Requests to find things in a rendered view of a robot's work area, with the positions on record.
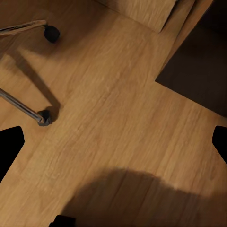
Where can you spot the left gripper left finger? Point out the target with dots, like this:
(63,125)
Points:
(11,142)

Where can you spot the swivel chair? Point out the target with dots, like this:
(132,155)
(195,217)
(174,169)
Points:
(51,33)

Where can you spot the cabinet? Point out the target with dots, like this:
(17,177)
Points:
(196,65)
(150,13)

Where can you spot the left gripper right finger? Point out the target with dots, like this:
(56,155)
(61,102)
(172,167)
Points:
(219,140)

